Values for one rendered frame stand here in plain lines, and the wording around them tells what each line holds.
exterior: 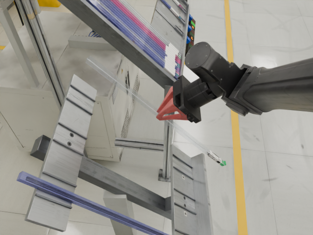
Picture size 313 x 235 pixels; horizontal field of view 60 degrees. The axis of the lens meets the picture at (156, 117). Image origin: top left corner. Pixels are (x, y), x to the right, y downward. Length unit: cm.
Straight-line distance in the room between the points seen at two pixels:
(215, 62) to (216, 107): 159
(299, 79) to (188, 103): 31
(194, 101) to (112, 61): 91
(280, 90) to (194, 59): 21
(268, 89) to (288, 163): 156
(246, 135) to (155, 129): 62
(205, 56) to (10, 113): 127
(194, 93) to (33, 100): 101
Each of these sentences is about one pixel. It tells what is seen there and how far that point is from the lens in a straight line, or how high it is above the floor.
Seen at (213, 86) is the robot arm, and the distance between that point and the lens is 57.
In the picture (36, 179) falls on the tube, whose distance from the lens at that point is 50.
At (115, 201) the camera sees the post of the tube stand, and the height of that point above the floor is 82.
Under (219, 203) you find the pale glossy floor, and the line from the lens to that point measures 166.
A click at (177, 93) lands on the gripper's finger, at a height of 108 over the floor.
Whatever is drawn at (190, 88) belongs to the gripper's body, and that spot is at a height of 109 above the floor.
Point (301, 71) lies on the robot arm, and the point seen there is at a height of 131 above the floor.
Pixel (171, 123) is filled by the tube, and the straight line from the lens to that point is 67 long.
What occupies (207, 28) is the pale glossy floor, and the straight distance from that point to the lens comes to 292.
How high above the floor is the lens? 149
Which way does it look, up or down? 49 degrees down
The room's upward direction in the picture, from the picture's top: straight up
